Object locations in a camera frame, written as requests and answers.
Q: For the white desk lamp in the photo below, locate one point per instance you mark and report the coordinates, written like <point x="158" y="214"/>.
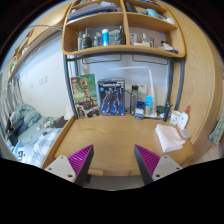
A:
<point x="151" y="83"/>

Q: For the white mug with face print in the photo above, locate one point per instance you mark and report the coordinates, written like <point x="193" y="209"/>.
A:
<point x="175" y="118"/>

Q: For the light blue tall package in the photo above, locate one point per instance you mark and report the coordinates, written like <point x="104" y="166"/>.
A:
<point x="148" y="106"/>

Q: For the small clear plastic container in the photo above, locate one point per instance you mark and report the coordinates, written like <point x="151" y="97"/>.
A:
<point x="185" y="133"/>

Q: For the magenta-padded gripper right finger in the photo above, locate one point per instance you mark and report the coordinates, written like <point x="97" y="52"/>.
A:
<point x="163" y="168"/>

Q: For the grey metal desk frame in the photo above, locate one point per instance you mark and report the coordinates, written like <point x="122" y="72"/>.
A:
<point x="68" y="83"/>

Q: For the dark green round tin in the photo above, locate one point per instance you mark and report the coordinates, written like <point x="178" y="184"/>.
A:
<point x="160" y="109"/>

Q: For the small dark blue box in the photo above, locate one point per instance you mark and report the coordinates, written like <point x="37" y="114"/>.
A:
<point x="139" y="110"/>

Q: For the wooden shelf unit with items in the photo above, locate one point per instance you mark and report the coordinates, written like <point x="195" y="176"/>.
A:
<point x="123" y="30"/>

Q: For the white box with blue label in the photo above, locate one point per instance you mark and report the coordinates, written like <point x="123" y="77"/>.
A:
<point x="142" y="88"/>

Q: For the green patterned cloth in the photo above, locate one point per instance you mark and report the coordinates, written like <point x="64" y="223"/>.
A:
<point x="218" y="128"/>

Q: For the clear bottle with black cap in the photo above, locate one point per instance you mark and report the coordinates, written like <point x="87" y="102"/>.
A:
<point x="133" y="100"/>

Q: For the bed with teal bedding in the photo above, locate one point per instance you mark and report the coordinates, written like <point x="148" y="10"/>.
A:
<point x="30" y="130"/>

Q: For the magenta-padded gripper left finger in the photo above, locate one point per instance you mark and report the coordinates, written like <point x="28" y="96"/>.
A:
<point x="63" y="166"/>

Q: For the green toy box tree figure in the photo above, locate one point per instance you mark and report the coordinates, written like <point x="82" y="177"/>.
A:
<point x="84" y="95"/>

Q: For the white pump bottle red nozzle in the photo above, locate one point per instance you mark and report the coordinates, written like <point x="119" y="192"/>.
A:
<point x="182" y="121"/>

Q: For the long wooden wall shelf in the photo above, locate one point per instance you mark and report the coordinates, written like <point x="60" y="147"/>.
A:
<point x="30" y="46"/>

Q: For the blue robot model kit box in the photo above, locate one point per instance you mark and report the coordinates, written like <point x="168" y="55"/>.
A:
<point x="111" y="97"/>

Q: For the pink towel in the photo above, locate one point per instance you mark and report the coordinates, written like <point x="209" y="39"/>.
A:
<point x="170" y="138"/>

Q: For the black cylindrical shaver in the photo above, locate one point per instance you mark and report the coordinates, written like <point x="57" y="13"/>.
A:
<point x="166" y="112"/>

